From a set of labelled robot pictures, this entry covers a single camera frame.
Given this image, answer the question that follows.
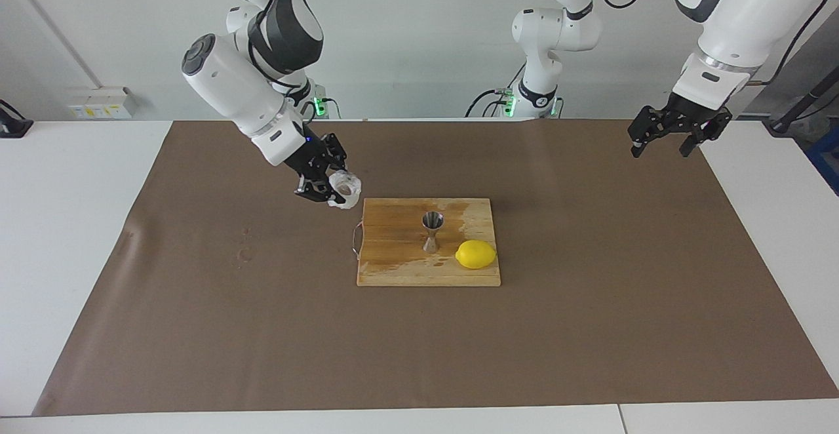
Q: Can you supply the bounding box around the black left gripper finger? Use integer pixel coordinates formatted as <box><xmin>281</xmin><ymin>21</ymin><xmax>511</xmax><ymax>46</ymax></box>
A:
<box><xmin>679</xmin><ymin>111</ymin><xmax>734</xmax><ymax>159</ymax></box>
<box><xmin>627</xmin><ymin>109</ymin><xmax>676</xmax><ymax>159</ymax></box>

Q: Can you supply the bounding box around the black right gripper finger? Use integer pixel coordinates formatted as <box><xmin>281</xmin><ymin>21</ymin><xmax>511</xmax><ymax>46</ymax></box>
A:
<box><xmin>321</xmin><ymin>133</ymin><xmax>349</xmax><ymax>172</ymax></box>
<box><xmin>296</xmin><ymin>181</ymin><xmax>339</xmax><ymax>207</ymax></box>

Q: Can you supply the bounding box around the clear crinkled plastic cup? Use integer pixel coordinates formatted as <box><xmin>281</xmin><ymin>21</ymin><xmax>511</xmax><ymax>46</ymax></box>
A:
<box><xmin>327</xmin><ymin>170</ymin><xmax>363</xmax><ymax>210</ymax></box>

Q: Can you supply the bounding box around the steel double jigger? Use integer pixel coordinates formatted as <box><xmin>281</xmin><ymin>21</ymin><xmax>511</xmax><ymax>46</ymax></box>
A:
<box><xmin>421</xmin><ymin>210</ymin><xmax>446</xmax><ymax>254</ymax></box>

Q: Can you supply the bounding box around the black floor stand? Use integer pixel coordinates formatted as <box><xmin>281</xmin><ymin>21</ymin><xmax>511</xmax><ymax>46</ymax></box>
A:
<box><xmin>764</xmin><ymin>67</ymin><xmax>839</xmax><ymax>135</ymax></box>

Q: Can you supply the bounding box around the wooden cutting board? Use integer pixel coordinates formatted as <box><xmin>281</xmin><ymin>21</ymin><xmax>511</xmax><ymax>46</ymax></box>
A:
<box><xmin>356</xmin><ymin>197</ymin><xmax>503</xmax><ymax>288</ymax></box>

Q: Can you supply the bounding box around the blue crate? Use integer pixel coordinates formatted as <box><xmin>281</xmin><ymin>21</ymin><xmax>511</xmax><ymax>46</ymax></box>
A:
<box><xmin>806</xmin><ymin>126</ymin><xmax>839</xmax><ymax>196</ymax></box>

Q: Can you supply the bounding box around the brown paper table mat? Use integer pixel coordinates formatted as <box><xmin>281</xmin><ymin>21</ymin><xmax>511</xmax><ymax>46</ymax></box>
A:
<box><xmin>33</xmin><ymin>119</ymin><xmax>839</xmax><ymax>418</ymax></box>

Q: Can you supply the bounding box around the yellow lemon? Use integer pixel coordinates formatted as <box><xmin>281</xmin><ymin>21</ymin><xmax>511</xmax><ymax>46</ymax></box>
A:
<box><xmin>455</xmin><ymin>239</ymin><xmax>498</xmax><ymax>271</ymax></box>

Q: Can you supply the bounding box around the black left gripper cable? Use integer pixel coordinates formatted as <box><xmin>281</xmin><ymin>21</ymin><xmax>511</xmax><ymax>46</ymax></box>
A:
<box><xmin>589</xmin><ymin>0</ymin><xmax>832</xmax><ymax>87</ymax></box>

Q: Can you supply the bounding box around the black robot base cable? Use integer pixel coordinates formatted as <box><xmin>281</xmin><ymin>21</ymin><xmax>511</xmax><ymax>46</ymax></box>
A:
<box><xmin>464</xmin><ymin>64</ymin><xmax>526</xmax><ymax>119</ymax></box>

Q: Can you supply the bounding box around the white wall socket box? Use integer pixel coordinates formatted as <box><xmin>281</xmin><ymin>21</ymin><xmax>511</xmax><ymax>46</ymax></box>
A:
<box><xmin>67</xmin><ymin>86</ymin><xmax>137</xmax><ymax>121</ymax></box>

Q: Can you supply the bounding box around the black desk clamp mount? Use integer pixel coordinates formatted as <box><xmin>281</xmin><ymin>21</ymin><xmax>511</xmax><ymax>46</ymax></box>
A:
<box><xmin>0</xmin><ymin>98</ymin><xmax>34</xmax><ymax>139</ymax></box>

